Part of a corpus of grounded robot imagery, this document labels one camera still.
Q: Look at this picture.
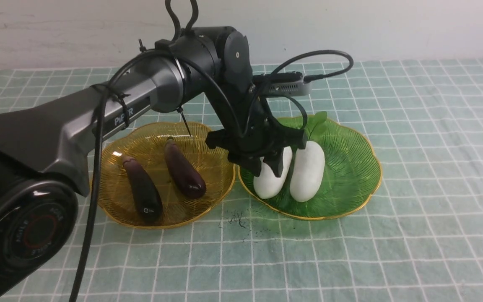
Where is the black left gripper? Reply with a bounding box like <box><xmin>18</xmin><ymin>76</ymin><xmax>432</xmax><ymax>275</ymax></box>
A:
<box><xmin>205</xmin><ymin>96</ymin><xmax>307</xmax><ymax>177</ymax></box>

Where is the white radish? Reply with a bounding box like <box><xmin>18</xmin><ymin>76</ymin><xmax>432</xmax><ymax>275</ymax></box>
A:
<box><xmin>289</xmin><ymin>112</ymin><xmax>327</xmax><ymax>203</ymax></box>
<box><xmin>253</xmin><ymin>146</ymin><xmax>293</xmax><ymax>200</ymax></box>

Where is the purple eggplant one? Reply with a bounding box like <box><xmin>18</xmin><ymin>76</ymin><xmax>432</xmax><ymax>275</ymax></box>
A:
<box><xmin>164</xmin><ymin>136</ymin><xmax>207</xmax><ymax>199</ymax></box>
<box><xmin>121</xmin><ymin>155</ymin><xmax>163</xmax><ymax>224</ymax></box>

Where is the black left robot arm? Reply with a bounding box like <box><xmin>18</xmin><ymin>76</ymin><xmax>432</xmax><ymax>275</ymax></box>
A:
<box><xmin>0</xmin><ymin>26</ymin><xmax>307</xmax><ymax>297</ymax></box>

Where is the amber glass plate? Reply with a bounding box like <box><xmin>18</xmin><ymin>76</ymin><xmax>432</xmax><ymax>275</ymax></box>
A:
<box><xmin>98</xmin><ymin>122</ymin><xmax>235</xmax><ymax>229</ymax></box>

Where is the green checkered tablecloth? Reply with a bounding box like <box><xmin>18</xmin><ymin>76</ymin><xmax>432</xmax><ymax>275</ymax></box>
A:
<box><xmin>0</xmin><ymin>58</ymin><xmax>483</xmax><ymax>302</ymax></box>

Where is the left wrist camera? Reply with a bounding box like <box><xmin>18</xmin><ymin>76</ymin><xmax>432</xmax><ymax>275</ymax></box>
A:
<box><xmin>252</xmin><ymin>71</ymin><xmax>312</xmax><ymax>97</ymax></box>

